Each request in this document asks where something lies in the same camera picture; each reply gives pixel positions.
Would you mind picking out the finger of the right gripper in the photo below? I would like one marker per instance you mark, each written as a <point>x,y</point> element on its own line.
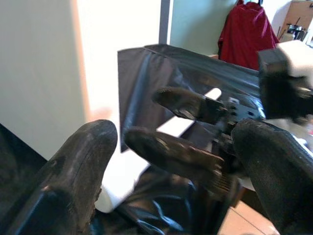
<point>171,154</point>
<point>185,102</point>

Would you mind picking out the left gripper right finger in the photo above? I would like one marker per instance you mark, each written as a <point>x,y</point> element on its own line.
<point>274,166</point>

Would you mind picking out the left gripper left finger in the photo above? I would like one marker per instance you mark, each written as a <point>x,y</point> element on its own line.
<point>73,183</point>

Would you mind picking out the white plastic table top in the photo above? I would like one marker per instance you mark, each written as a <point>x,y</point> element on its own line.
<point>36,73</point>

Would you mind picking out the black glossy tablecloth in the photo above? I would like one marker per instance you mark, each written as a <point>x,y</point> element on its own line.
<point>195,71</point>

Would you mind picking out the red hanging garment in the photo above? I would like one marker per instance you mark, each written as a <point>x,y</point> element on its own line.
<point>247,36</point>

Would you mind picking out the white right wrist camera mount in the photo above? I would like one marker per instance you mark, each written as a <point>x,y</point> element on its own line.
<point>293,58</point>

